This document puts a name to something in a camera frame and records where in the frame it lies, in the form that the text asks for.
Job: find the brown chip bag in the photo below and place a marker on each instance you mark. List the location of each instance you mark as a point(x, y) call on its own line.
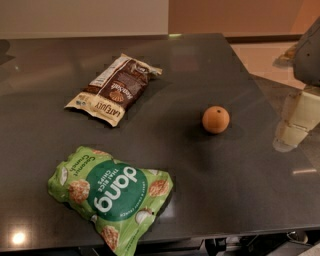
point(112, 93)

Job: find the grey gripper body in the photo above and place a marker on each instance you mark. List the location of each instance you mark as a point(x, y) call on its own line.
point(309, 56)

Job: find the green rice chip bag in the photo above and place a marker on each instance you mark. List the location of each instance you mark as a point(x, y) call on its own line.
point(121, 200)

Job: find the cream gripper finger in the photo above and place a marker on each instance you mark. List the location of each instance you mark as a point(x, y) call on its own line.
point(287, 137)
point(302, 108)

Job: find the orange fruit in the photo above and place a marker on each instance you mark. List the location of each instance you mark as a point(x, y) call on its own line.
point(215, 119)

